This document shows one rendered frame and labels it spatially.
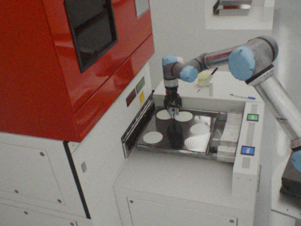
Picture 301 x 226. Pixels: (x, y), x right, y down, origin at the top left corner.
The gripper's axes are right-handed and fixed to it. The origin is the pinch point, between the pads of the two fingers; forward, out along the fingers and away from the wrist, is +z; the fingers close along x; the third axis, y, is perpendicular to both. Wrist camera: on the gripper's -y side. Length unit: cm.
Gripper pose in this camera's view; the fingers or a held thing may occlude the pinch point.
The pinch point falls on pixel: (173, 115)
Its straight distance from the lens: 177.1
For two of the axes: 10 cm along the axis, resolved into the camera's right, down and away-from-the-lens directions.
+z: 1.1, 8.5, 5.2
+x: 9.8, -1.9, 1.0
